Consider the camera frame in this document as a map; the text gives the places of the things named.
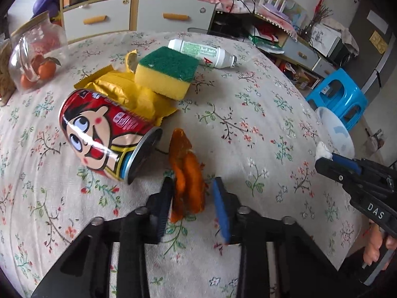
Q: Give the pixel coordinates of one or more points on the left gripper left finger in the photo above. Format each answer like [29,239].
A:
[83,270]

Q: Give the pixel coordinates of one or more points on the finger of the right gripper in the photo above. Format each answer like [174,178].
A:
[343,163]
[324,167]

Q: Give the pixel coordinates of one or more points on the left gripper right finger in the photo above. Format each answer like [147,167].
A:
[302,269]

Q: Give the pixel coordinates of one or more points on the white tissue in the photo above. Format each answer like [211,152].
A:
[323,152]

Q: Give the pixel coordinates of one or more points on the red cartoon drink can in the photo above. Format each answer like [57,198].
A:
[106,137]

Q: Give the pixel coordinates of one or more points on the orange peel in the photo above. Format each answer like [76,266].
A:
[189,193]

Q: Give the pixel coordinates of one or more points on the white yogurt bottle green label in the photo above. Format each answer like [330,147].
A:
[208,56]

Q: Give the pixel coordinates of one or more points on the yellow snack wrapper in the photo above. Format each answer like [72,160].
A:
[120,87]

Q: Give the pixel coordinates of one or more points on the yellow green scrub sponge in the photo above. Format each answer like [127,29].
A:
[166,72]

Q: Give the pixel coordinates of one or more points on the white trash bin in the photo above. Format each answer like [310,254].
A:
[340,140]

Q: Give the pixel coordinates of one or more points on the person's right hand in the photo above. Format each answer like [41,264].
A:
[375,239]

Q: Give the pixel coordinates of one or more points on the blue plastic stool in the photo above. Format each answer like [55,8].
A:
[341,95]

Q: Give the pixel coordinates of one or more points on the low tv cabinet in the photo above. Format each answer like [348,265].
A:
[273,36]

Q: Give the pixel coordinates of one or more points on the floral tablecloth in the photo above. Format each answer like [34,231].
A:
[249,125]

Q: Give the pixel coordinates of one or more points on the white microwave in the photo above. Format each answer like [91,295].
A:
[328,41]

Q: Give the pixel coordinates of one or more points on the pink cloth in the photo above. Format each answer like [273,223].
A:
[247,6]

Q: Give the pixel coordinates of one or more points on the plastic jar of snacks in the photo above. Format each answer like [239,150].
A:
[7,86]

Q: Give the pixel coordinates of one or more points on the glass jar with oranges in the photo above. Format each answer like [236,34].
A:
[39,52]

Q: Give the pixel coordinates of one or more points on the right grey drawer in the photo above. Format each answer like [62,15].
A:
[174,15]

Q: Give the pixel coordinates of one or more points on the grey drawer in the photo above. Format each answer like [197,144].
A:
[97,18]
[174,15]

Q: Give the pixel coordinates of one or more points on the left grey drawer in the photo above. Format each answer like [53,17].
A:
[97,18]

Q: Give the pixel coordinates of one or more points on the wooden shelf cabinet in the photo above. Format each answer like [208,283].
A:
[136,3]

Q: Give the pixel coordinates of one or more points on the purple plush toy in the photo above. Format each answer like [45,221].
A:
[41,6]

